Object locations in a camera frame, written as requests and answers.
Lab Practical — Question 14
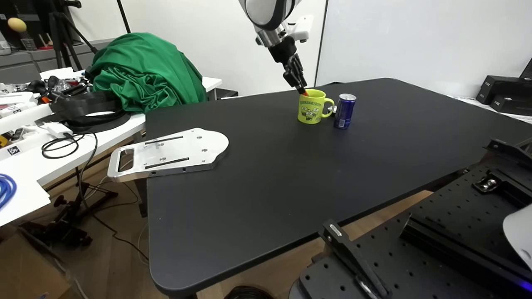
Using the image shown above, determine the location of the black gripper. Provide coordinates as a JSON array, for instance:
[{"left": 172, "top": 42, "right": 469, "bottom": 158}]
[{"left": 268, "top": 35, "right": 310, "bottom": 93}]

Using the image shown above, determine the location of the light green mug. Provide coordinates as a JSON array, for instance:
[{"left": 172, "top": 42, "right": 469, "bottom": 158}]
[{"left": 297, "top": 88, "right": 338, "bottom": 126}]

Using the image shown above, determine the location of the blue drink can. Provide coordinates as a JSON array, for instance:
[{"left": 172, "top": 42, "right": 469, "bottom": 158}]
[{"left": 333, "top": 91, "right": 360, "bottom": 131}]

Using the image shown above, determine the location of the green cloth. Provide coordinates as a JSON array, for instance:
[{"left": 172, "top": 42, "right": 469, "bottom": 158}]
[{"left": 87, "top": 32, "right": 210, "bottom": 116}]

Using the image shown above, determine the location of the white metal mounting plate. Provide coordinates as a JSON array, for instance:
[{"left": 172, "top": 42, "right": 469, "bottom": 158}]
[{"left": 105, "top": 126, "right": 232, "bottom": 184}]

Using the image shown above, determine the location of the black metal clamp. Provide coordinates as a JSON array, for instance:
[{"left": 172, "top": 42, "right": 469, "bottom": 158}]
[{"left": 320, "top": 219, "right": 391, "bottom": 299}]

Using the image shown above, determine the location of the black boxes stack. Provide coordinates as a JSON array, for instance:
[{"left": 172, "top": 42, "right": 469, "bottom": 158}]
[{"left": 476, "top": 57, "right": 532, "bottom": 118}]

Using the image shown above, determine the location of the black bag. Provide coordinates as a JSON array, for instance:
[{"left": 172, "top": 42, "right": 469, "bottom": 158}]
[{"left": 49, "top": 90, "right": 124, "bottom": 126}]

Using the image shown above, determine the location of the black tripod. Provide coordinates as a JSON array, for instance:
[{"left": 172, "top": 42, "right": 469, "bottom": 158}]
[{"left": 49, "top": 0, "right": 100, "bottom": 70}]

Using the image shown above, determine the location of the black perforated breadboard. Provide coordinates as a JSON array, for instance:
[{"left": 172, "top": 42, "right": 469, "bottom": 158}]
[{"left": 288, "top": 138, "right": 532, "bottom": 299}]

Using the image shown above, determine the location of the black floor stand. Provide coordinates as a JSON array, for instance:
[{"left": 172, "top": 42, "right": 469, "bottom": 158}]
[{"left": 19, "top": 165, "right": 120, "bottom": 249}]

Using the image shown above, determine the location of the white rounded device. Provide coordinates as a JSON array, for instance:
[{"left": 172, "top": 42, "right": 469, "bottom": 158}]
[{"left": 501, "top": 203, "right": 532, "bottom": 271}]

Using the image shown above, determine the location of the white side table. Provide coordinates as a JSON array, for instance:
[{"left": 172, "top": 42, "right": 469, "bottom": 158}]
[{"left": 0, "top": 65, "right": 225, "bottom": 229}]

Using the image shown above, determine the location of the yellow ball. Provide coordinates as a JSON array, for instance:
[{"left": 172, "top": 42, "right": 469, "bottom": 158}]
[{"left": 6, "top": 15, "right": 29, "bottom": 35}]

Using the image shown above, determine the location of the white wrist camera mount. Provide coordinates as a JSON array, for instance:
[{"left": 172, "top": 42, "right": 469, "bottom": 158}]
[{"left": 285, "top": 15, "right": 313, "bottom": 45}]

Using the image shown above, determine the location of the black mounting rail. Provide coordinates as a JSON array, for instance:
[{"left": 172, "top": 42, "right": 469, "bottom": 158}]
[{"left": 401, "top": 211, "right": 532, "bottom": 291}]

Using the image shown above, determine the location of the black cable loop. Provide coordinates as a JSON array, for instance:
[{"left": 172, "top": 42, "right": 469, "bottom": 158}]
[{"left": 41, "top": 131, "right": 87, "bottom": 161}]

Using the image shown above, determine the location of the blue cable coil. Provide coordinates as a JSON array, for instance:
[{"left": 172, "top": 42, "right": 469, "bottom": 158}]
[{"left": 0, "top": 171, "right": 19, "bottom": 211}]

